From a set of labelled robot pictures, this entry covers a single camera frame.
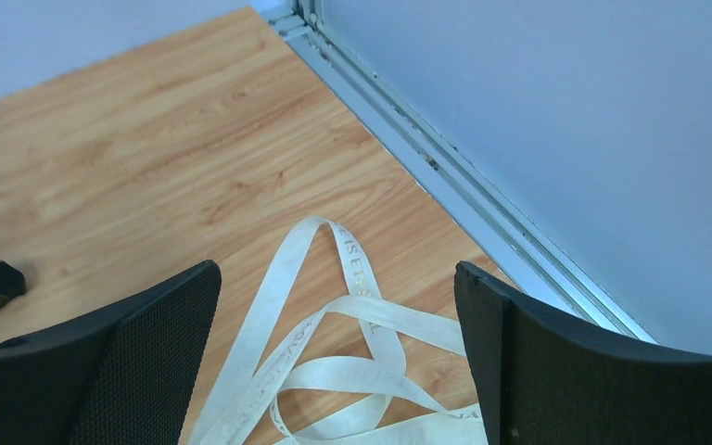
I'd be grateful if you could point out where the white printed ribbon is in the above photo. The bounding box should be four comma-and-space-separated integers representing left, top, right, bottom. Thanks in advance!
190, 217, 487, 444

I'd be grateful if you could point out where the aluminium frame rail right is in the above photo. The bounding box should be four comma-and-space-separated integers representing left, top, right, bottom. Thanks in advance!
253, 1, 654, 342

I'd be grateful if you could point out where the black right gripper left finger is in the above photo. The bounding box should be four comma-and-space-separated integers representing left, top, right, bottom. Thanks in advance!
0, 260, 222, 444

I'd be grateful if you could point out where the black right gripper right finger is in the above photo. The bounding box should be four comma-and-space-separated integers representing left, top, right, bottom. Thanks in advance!
453, 261, 712, 444

